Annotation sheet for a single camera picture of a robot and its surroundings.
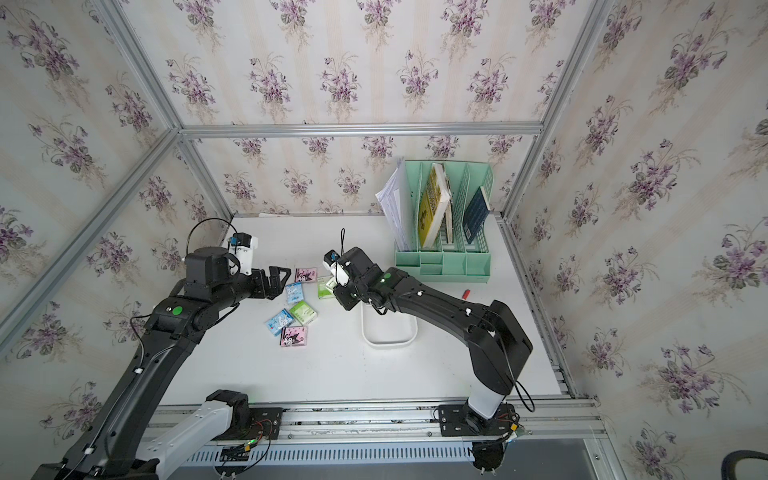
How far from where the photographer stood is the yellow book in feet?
3.05

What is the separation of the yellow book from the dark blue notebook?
3.2 inches

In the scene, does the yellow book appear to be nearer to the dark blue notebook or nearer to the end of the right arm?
the dark blue notebook

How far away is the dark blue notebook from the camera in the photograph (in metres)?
1.02
